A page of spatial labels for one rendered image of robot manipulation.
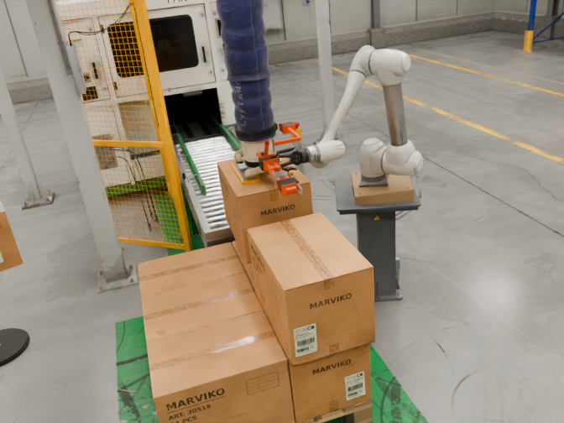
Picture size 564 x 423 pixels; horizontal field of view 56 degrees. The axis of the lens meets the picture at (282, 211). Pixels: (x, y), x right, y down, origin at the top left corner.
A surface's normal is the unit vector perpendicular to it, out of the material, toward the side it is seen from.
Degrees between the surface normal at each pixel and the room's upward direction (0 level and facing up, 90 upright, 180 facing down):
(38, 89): 90
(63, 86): 90
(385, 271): 90
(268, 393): 90
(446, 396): 0
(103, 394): 0
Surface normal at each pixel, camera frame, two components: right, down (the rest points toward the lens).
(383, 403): -0.10, -0.90
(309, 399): 0.29, 0.39
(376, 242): -0.05, 0.44
